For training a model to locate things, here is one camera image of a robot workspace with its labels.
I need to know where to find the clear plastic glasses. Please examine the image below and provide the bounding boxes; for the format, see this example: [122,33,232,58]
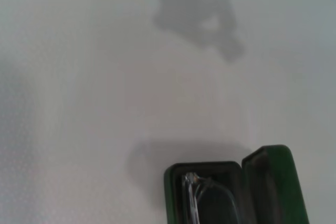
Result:
[182,172,241,224]

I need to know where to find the green glasses case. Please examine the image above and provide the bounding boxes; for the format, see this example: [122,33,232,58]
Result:
[164,144,310,224]

